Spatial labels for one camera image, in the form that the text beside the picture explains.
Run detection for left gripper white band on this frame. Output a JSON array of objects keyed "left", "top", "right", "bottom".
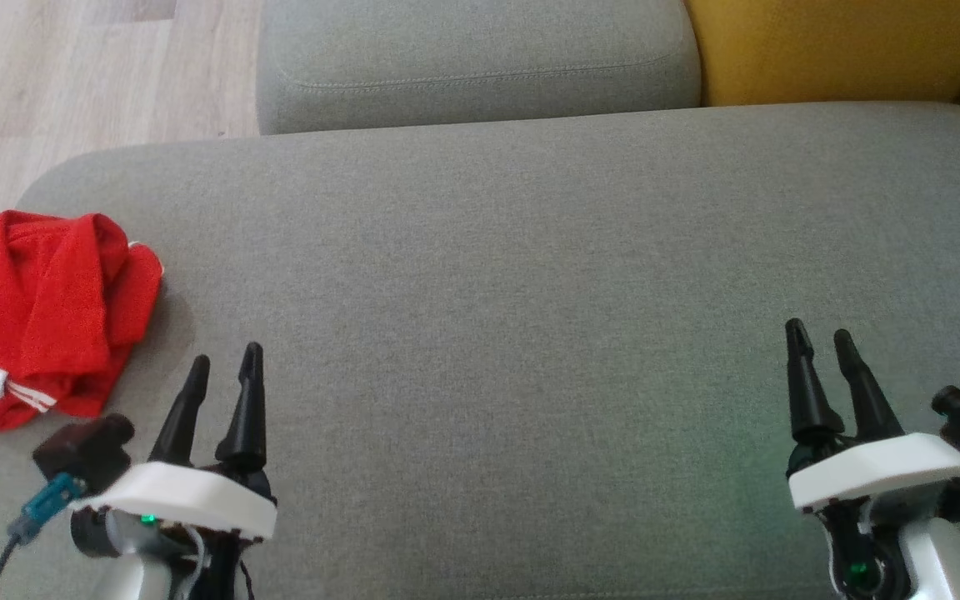
[{"left": 70, "top": 342, "right": 278, "bottom": 576}]

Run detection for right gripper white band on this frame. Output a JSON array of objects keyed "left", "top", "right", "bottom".
[{"left": 785, "top": 318, "right": 960, "bottom": 534}]

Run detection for red shorts with white trim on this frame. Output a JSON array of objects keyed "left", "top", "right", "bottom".
[{"left": 0, "top": 210, "right": 166, "bottom": 433}]

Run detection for grey sofa seat cushion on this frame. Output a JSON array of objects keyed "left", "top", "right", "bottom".
[{"left": 0, "top": 102, "right": 960, "bottom": 600}]

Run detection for yellow sofa cushion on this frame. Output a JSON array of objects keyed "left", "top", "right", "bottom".
[{"left": 684, "top": 0, "right": 960, "bottom": 108}]

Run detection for grey sofa back cushion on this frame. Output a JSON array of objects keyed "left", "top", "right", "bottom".
[{"left": 257, "top": 0, "right": 703, "bottom": 136}]

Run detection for left camera cable teal plug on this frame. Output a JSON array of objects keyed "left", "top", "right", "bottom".
[{"left": 0, "top": 472, "right": 89, "bottom": 600}]

